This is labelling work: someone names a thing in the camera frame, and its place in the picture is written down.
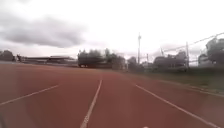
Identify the clump of dark trees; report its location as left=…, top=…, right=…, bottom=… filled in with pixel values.
left=77, top=48, right=127, bottom=71

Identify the low long building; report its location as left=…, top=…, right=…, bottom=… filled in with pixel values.
left=17, top=55, right=78, bottom=66

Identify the building behind fence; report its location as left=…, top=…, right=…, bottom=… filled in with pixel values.
left=152, top=50, right=188, bottom=70

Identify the dark tree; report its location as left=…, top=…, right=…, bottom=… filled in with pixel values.
left=0, top=49, right=16, bottom=62
left=205, top=37, right=224, bottom=66

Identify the tall floodlight pole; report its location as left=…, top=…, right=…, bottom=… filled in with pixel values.
left=136, top=32, right=143, bottom=66

